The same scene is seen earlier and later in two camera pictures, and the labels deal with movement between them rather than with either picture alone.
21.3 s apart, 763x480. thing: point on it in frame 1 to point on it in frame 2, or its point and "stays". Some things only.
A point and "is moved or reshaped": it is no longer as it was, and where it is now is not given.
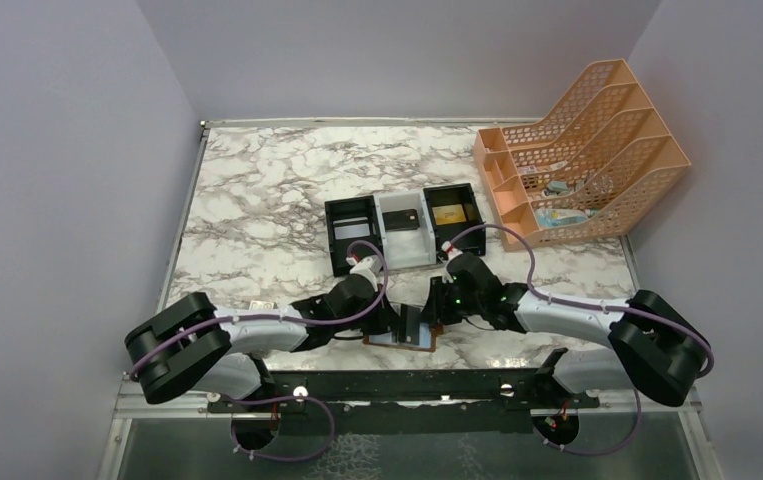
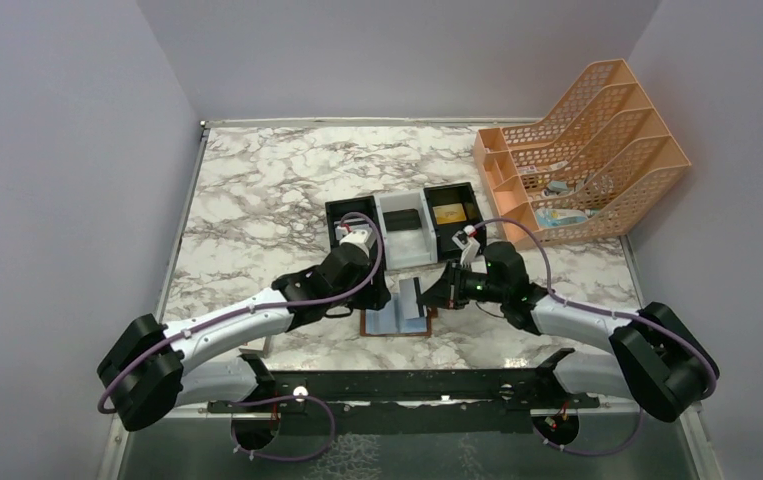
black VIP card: [401, 220] stays
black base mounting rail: [406, 401] stays
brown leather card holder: [431, 347] is moved or reshaped
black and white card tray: [405, 229] stays
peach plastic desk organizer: [587, 170] stays
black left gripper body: [373, 321] to [369, 296]
